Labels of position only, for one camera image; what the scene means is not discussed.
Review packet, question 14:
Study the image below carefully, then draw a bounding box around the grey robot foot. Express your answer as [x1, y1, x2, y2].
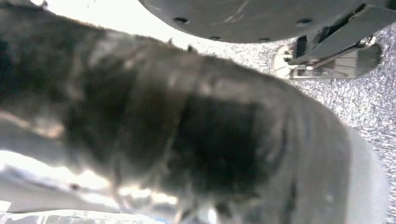
[272, 35, 384, 79]

